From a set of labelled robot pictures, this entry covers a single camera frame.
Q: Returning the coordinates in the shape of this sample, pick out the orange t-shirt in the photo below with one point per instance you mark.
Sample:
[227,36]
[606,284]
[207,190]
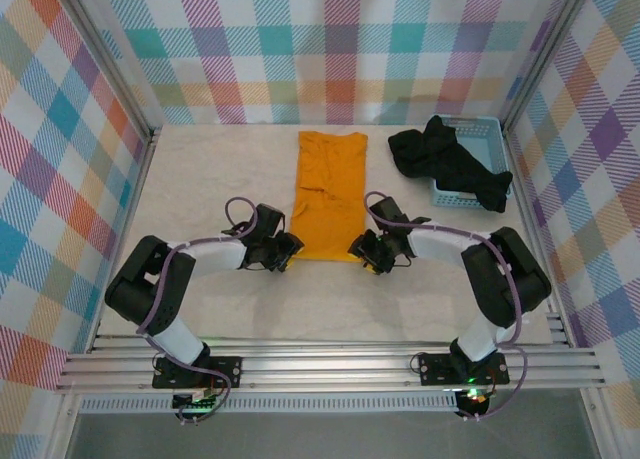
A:
[330,204]

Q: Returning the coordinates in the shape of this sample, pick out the black t-shirt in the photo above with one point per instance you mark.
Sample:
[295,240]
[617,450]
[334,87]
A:
[425,149]

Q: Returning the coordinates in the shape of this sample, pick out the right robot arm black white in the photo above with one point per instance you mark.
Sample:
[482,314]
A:
[500,279]

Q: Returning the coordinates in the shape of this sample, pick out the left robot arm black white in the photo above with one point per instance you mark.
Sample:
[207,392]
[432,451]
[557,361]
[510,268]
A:
[150,279]

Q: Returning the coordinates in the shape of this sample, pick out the light blue plastic basket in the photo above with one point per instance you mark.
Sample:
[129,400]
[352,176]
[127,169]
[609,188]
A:
[475,134]

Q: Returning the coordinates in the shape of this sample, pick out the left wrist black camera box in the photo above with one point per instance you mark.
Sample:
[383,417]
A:
[270,219]

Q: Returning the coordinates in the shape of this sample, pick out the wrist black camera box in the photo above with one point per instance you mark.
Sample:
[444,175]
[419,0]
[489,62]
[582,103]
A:
[387,211]
[270,219]

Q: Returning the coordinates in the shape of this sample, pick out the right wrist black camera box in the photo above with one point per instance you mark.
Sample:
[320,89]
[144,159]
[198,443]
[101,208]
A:
[387,211]

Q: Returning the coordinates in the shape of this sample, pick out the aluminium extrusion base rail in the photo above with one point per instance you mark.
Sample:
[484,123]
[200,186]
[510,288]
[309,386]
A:
[325,366]

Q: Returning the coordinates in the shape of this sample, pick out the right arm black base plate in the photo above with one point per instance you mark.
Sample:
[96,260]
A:
[435,369]

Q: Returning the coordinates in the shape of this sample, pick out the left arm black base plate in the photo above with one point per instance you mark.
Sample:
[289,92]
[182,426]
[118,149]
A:
[227,371]

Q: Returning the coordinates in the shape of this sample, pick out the aluminium frame post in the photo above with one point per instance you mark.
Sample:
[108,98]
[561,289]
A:
[107,59]
[545,54]

